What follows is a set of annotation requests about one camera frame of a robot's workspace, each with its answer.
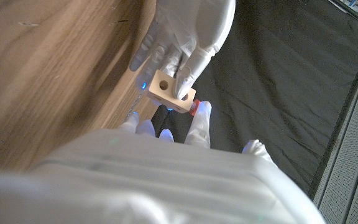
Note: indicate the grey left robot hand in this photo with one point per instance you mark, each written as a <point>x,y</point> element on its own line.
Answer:
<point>194,28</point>

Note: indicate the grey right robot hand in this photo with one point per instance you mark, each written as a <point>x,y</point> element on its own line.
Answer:
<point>151,180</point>

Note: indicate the small wooden block with holes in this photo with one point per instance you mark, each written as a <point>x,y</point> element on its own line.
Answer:
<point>166,93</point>

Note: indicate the red headed wooden screw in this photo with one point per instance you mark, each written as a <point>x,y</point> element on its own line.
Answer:
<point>194,107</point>

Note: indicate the grey tape strip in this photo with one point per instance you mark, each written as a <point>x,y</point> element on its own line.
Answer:
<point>135,102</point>

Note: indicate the black backdrop curtain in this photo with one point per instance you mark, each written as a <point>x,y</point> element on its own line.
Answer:
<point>275,93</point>

